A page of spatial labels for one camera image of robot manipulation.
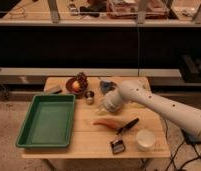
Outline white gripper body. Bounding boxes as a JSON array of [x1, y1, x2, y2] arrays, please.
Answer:
[[99, 90, 123, 113]]

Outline orange red pepper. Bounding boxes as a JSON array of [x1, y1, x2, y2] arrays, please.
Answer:
[[93, 118, 122, 130]]

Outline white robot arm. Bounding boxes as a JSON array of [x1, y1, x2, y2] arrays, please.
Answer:
[[102, 80, 201, 141]]

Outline small metal cup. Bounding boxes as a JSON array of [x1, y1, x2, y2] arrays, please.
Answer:
[[85, 91, 94, 105]]

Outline white paper cup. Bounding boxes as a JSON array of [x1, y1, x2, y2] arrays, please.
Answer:
[[136, 129, 156, 151]]

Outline blue grey crumpled cloth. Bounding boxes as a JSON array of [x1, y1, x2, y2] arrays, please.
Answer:
[[100, 80, 117, 94]]

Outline wooden table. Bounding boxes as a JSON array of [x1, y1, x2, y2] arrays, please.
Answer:
[[22, 77, 170, 160]]

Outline brown pine cone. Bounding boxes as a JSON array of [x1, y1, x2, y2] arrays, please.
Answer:
[[76, 72, 88, 89]]

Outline yellow fruit in bowl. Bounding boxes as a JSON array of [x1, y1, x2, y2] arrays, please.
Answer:
[[72, 81, 80, 91]]

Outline dark red bowl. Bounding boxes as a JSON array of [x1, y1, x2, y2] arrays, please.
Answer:
[[66, 78, 88, 96]]

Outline grey sponge block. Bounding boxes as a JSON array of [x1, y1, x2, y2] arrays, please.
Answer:
[[45, 86, 62, 94]]

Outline green plastic tray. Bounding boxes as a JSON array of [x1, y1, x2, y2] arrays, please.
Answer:
[[16, 94, 75, 148]]

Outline black box on shelf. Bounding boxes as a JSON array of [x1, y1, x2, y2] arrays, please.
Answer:
[[179, 55, 201, 83]]

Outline black cables on floor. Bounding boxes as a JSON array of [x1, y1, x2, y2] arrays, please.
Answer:
[[162, 118, 201, 171]]

